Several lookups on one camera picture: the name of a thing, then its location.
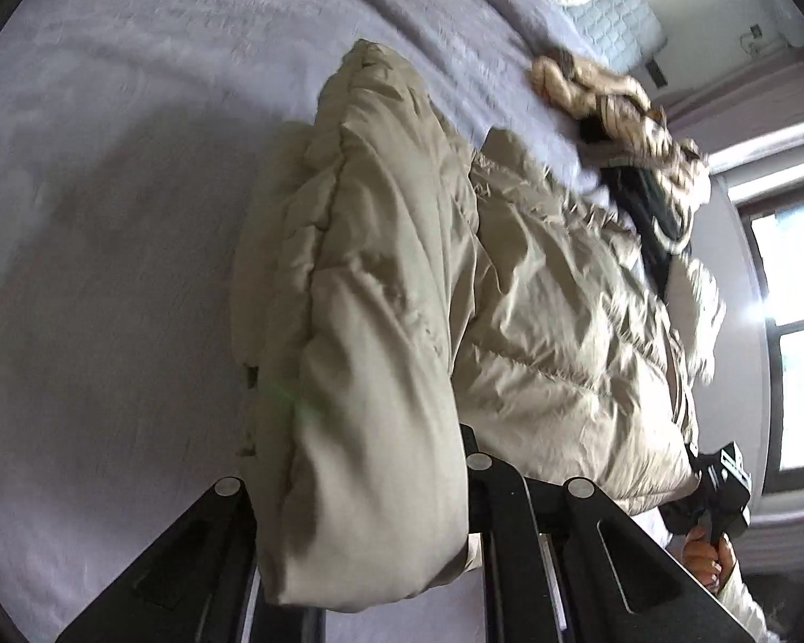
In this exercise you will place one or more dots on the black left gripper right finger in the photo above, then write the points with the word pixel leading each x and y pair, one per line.
pixel 564 563

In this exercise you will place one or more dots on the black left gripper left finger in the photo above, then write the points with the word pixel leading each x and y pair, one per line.
pixel 197 582

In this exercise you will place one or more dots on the beige quilted comforter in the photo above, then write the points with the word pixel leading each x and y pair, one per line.
pixel 396 286

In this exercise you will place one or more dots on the person's right hand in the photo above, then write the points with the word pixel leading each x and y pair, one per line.
pixel 712 563

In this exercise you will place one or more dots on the white puffer jacket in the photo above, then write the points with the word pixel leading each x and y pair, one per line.
pixel 697 312

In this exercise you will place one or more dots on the black garment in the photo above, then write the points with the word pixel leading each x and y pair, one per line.
pixel 663 231

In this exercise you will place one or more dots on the grey quilted headboard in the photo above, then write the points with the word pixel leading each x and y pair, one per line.
pixel 626 33

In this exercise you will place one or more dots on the lavender bedspread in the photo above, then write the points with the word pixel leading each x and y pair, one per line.
pixel 131 134

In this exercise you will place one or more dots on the window with dark frame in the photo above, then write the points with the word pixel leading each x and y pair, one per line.
pixel 774 228

